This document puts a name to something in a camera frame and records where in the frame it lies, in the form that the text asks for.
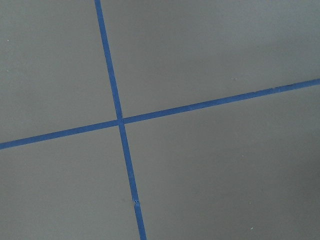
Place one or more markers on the blue tape crossing line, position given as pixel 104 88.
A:
pixel 158 114

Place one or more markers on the blue tape line left wrist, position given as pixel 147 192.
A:
pixel 120 121

